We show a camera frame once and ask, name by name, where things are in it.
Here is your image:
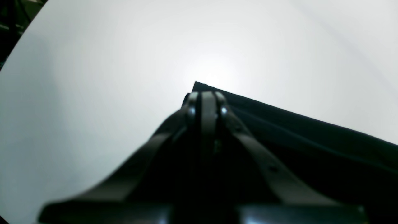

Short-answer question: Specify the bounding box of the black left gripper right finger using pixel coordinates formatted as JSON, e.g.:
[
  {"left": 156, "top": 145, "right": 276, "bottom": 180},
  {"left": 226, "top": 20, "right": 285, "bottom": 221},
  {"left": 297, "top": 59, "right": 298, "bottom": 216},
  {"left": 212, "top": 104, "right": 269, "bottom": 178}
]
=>
[{"left": 215, "top": 92, "right": 367, "bottom": 224}]

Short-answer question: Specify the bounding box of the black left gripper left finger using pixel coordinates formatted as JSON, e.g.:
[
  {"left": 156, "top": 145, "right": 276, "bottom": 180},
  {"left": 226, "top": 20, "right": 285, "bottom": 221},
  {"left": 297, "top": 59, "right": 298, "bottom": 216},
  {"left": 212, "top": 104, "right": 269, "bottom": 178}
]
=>
[{"left": 38, "top": 92, "right": 199, "bottom": 224}]

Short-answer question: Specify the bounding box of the black T-shirt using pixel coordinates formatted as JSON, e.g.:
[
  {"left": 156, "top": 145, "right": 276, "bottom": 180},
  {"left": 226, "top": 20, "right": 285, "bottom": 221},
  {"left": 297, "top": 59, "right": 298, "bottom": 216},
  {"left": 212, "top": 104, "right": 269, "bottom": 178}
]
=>
[{"left": 192, "top": 82, "right": 398, "bottom": 224}]

